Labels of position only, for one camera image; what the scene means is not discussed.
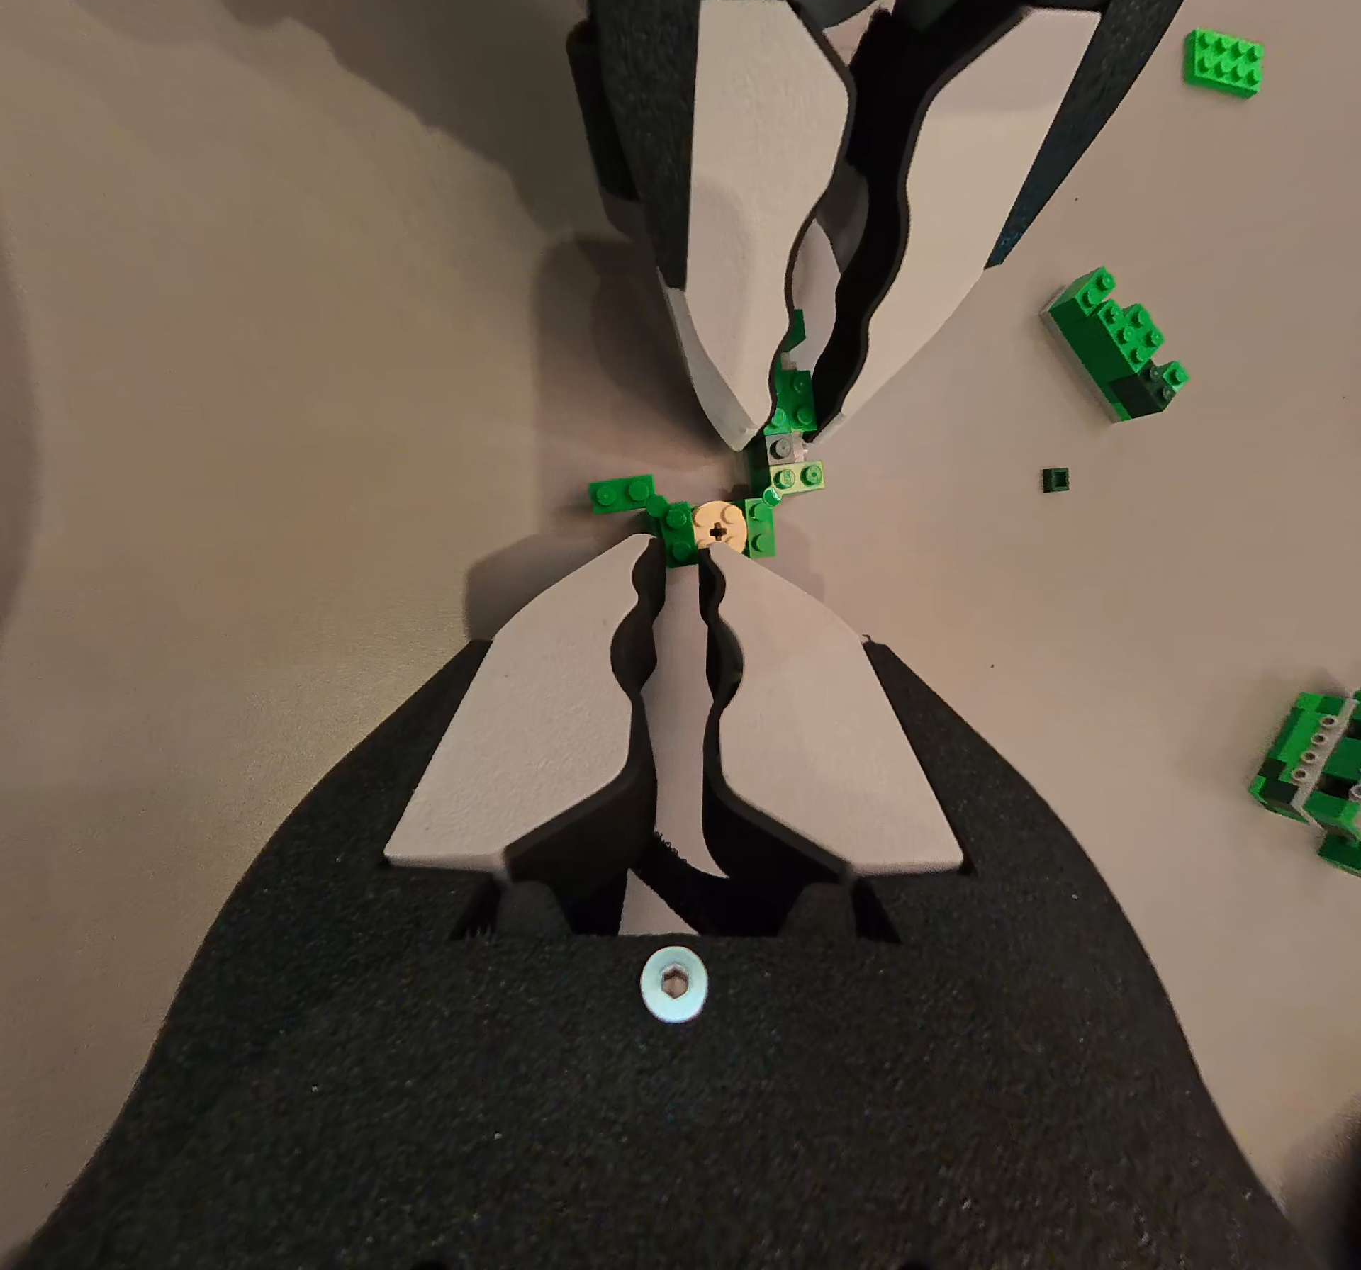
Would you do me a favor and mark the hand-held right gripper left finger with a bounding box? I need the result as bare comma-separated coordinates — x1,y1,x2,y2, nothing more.
380,532,668,886

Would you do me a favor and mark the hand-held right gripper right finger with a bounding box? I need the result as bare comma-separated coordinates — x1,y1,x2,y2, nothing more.
696,544,967,881

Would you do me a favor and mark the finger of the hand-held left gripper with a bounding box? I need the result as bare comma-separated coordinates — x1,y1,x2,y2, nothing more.
809,2,1103,444
660,0,854,455

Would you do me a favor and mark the green brick build tan stud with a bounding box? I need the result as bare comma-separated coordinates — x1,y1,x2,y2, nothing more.
587,307,827,572

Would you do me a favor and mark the green grey brick frame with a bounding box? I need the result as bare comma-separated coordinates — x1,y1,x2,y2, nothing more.
1247,688,1361,881

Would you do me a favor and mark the grey desk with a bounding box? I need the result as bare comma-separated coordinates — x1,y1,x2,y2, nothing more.
0,0,1361,1270

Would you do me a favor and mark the green flat studded plate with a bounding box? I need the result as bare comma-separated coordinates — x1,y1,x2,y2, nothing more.
1183,26,1265,102

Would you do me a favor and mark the green stepped brick wall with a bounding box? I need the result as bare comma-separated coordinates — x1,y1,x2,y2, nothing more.
1038,268,1192,424

